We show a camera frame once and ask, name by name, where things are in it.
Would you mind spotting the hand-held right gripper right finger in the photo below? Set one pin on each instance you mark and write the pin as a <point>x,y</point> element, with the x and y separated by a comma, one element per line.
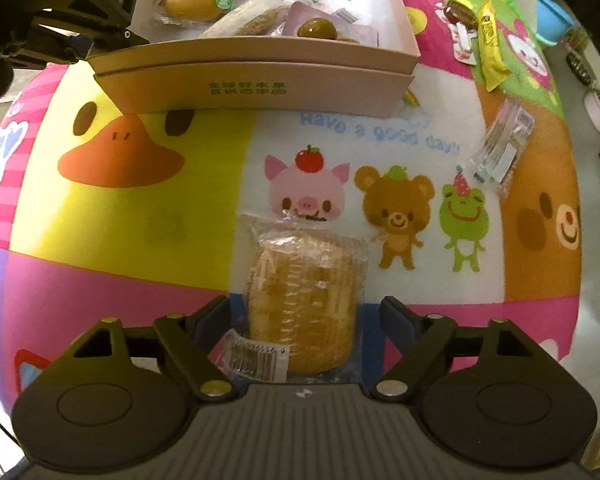
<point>392,320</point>

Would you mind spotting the brown wrapped candy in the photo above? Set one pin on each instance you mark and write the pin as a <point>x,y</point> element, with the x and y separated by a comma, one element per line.
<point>460,12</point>

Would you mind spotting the colourful cartoon play mat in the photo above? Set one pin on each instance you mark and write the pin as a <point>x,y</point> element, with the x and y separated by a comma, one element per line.
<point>180,210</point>

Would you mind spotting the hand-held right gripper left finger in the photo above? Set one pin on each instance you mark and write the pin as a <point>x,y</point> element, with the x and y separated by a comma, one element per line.
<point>215,320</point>

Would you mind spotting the clear labelled packet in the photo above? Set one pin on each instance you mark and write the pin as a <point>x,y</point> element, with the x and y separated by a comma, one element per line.
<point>505,145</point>

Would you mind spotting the pink cardboard box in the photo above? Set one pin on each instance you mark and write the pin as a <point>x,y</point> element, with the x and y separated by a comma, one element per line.
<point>260,85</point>

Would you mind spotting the chestnut packet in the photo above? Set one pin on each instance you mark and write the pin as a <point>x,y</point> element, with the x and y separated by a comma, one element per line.
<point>315,27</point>

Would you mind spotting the yellow snack bar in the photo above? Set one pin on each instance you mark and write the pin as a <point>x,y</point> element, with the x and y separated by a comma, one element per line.
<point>492,45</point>

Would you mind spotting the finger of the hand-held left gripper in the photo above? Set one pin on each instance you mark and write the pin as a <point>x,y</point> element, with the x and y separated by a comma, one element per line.
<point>105,37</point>

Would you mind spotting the blue plastic basin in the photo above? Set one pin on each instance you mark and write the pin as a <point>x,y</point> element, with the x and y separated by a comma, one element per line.
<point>555,17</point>

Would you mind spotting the packaged long brown bread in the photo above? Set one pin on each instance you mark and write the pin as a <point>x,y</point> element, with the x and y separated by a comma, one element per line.
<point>257,20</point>

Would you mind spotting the packaged layered cake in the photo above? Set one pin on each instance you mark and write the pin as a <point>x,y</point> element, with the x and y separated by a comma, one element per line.
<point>300,310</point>

